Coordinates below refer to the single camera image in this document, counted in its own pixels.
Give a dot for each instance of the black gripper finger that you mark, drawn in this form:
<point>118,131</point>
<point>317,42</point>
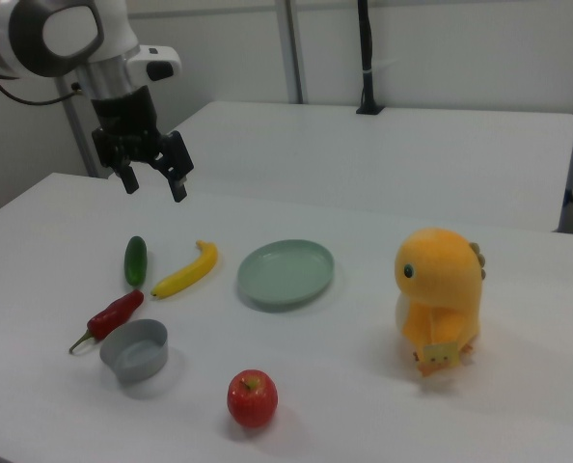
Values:
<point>178,161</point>
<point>126,173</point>

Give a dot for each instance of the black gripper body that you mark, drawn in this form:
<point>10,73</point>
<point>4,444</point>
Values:
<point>122,120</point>

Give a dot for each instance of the red apple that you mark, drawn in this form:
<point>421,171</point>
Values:
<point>253,400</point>

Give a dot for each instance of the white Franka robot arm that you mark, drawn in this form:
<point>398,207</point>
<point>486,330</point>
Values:
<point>26,38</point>

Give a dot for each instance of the grey round bowl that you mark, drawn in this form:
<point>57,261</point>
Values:
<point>137,364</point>

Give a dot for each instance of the green cucumber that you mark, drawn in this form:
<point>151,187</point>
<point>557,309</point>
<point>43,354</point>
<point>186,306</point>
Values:
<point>135,260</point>

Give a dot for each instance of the yellow banana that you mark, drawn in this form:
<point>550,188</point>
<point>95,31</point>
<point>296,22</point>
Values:
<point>190,272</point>

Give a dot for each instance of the red chili pepper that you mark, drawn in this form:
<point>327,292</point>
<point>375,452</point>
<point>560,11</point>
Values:
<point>113,313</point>

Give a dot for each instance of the pale green plate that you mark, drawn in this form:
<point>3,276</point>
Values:
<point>286,277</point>

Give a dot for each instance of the white side table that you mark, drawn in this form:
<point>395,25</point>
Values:
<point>363,159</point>

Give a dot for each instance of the black pole with clamp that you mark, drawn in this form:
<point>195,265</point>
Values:
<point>367,58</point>

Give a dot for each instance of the orange plush dinosaur toy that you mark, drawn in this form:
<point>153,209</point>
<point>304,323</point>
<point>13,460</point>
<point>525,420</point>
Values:
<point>441,280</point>

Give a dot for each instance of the yellow paper toy tag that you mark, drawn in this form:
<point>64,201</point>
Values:
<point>440,358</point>

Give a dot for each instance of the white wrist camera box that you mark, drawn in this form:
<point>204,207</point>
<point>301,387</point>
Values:
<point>144,59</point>

